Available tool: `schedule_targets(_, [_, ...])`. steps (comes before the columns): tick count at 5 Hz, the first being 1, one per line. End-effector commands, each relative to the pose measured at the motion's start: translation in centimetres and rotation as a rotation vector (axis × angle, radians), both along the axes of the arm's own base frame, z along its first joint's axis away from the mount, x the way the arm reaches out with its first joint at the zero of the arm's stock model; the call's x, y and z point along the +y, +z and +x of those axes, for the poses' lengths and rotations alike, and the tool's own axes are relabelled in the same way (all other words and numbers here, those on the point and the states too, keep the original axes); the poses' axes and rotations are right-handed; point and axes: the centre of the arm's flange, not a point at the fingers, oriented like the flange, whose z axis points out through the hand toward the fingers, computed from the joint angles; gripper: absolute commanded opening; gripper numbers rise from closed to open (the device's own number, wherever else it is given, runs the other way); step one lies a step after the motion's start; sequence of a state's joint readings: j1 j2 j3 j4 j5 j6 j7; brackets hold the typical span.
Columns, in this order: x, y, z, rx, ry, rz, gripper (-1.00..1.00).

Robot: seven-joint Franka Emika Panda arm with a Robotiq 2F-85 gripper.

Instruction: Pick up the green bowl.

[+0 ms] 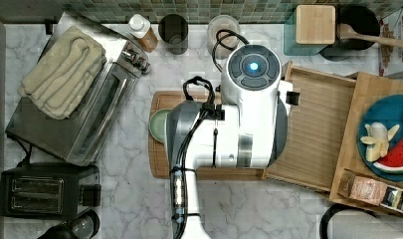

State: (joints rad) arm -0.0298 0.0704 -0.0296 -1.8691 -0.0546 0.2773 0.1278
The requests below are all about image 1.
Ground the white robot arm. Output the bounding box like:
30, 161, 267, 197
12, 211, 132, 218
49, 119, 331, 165
164, 44, 300, 239

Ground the green ceramic cup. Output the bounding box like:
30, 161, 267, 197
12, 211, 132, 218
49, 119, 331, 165
149, 109, 171, 143

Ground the dark grey cup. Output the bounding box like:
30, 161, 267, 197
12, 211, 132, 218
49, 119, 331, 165
158, 14, 189, 55

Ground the wooden cutting board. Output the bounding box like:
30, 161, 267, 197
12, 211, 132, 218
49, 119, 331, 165
148, 91, 264, 181

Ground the clear plastic jar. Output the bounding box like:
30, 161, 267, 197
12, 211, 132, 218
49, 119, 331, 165
207, 15, 240, 60

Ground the brown sauce bottle white cap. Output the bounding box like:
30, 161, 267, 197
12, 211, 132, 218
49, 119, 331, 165
127, 14, 158, 53

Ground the stainless steel toaster oven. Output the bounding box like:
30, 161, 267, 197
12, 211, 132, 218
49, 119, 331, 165
5, 12, 149, 166

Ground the beige folded towel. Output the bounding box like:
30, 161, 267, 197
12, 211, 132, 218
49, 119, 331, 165
18, 26, 105, 120

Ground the glass container with bamboo lid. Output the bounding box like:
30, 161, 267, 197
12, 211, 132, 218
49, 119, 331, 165
284, 5, 336, 56

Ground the box of tea bags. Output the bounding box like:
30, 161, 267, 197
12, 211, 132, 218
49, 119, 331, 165
337, 169, 403, 214

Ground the wooden spoon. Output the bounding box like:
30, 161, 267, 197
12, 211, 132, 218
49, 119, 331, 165
337, 24, 403, 48

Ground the light wooden board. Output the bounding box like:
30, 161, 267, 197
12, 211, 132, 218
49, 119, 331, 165
329, 72, 403, 218

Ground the peeled banana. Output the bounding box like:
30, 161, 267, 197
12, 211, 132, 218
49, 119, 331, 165
360, 121, 400, 162

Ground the black two-slot toaster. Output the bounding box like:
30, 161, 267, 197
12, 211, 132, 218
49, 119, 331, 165
0, 162, 101, 221

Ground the black pot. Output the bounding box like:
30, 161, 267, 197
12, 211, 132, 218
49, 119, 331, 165
319, 5, 380, 62

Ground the blue plate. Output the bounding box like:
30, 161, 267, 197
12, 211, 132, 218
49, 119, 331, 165
357, 95, 403, 182

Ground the oat bites cereal box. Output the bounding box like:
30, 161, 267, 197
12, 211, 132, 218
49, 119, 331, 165
377, 2, 403, 78

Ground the watermelon slice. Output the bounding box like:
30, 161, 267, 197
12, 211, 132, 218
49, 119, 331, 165
373, 137, 403, 174

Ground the wooden tray with black handle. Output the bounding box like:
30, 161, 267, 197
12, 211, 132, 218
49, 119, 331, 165
263, 62, 355, 192

